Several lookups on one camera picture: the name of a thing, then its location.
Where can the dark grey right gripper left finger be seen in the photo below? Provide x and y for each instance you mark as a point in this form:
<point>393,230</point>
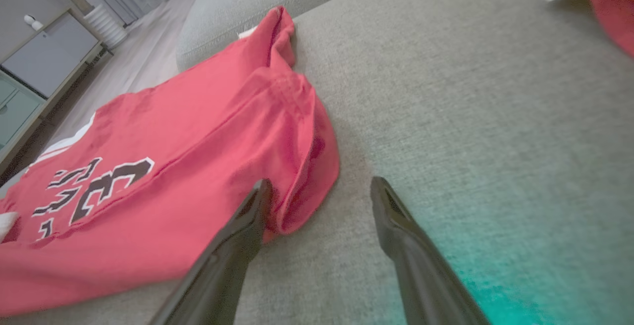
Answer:
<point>223,275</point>

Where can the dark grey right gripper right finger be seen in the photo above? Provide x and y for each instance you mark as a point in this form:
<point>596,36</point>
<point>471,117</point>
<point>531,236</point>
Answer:
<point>426,280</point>

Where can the red Bulls 23 jersey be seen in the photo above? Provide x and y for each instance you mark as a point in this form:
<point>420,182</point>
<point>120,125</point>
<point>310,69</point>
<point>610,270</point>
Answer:
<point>198,132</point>

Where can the red garment with white trim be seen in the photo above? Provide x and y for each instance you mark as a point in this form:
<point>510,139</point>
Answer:
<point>614,3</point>

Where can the small grey sofa cushion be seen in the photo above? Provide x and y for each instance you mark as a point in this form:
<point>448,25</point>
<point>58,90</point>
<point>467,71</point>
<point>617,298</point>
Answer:
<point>237,13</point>

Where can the white ribbed cylinder appliance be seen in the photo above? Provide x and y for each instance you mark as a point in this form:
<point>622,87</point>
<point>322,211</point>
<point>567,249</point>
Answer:
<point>106,25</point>

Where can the grey blue wooden cabinet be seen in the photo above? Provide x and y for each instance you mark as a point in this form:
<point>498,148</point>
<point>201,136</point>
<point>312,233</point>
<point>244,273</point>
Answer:
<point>49,52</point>

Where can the small white device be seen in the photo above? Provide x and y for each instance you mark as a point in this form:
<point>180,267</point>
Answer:
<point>33,22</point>

